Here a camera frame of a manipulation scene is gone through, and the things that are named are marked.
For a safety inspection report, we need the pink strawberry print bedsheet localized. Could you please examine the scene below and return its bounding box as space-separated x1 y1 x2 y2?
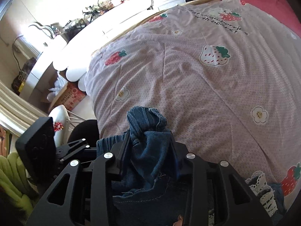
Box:
86 0 300 197

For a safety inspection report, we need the blue denim pants lace trim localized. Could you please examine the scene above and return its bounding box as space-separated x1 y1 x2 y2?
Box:
97 107 286 225

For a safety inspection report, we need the pink folded quilt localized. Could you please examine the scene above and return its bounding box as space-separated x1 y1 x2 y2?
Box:
240 0 300 35

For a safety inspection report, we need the white desk with clutter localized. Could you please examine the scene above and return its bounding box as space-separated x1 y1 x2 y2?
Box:
20 0 185 101

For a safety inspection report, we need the green sleeve with fleece cuff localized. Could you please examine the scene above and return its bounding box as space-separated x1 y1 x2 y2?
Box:
1 152 37 218

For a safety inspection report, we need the red cardboard box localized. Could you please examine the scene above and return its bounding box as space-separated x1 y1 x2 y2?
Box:
48 82 86 113

